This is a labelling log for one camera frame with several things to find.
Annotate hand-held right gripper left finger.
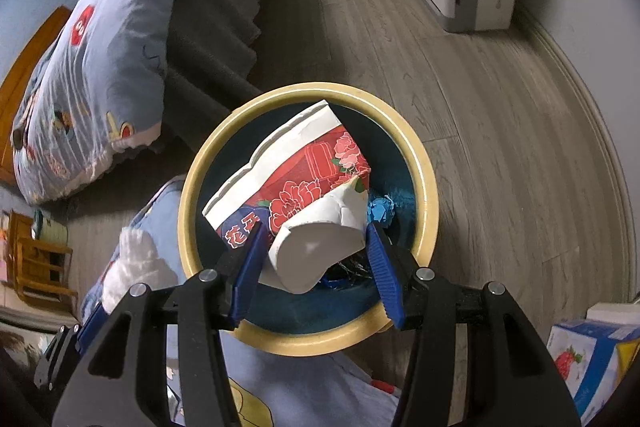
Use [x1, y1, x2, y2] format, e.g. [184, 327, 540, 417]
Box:
[52, 222, 273, 427]

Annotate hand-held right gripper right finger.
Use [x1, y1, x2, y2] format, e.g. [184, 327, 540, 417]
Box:
[365, 224, 581, 427]

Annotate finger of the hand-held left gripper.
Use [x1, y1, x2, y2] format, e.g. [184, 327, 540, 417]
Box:
[32, 302, 108, 390]

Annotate black plastic bag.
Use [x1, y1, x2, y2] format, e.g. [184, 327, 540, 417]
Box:
[320, 256, 377, 291]

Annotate blue plastic glove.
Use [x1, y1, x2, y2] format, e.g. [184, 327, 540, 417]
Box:
[365, 193, 417, 229]

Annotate white tissue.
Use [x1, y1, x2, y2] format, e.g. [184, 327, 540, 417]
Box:
[101, 228, 179, 309]

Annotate yellow rimmed teal trash can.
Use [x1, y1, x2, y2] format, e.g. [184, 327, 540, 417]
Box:
[177, 83, 440, 356]

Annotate red floral paper bag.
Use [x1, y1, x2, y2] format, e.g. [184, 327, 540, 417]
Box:
[201, 99, 373, 295]

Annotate wooden stool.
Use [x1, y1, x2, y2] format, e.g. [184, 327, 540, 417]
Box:
[9, 211, 77, 309]

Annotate light green waste bin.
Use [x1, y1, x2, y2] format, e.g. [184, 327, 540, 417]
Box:
[31, 208, 69, 244]

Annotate blue white carton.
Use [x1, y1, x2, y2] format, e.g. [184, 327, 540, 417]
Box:
[546, 302, 640, 419]

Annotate dark grey bed base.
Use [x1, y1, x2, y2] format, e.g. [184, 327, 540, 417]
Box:
[166, 0, 282, 154]

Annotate printed blue duvet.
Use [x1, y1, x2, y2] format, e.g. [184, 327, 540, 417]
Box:
[10, 0, 222, 208]

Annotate wooden bed headboard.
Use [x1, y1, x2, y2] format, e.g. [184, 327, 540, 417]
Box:
[0, 4, 74, 188]

